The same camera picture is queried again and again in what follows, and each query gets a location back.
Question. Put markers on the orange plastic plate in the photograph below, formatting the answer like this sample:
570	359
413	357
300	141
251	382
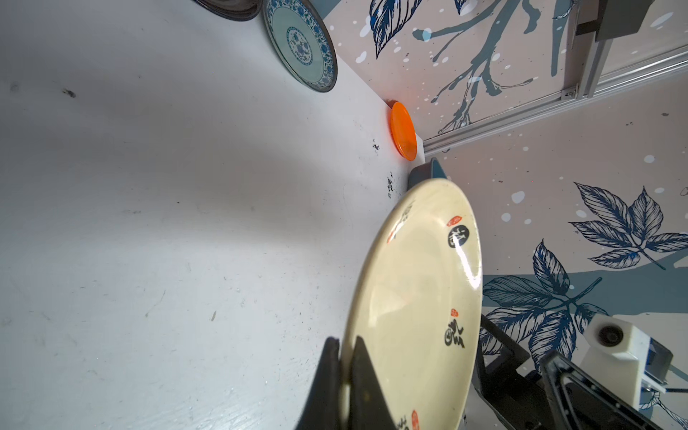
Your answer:
403	131

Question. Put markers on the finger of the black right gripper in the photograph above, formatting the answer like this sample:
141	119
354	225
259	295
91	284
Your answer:
575	400
519	402

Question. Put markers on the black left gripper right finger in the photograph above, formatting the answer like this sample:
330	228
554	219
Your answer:
367	406

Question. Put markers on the teal plastic bin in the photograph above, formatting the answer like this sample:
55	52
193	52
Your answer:
429	170

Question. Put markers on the black round plate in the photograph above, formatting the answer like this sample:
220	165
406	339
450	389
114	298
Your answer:
234	10

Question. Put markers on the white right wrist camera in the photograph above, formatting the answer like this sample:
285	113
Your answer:
624	359

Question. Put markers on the cream yellow plate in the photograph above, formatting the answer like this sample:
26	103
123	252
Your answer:
417	307

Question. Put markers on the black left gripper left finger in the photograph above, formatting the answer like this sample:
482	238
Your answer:
322	408

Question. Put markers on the small green patterned plate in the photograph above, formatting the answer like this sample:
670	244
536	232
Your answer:
303	43

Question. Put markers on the aluminium frame crossbar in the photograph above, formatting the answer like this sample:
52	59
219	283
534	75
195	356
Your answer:
594	86

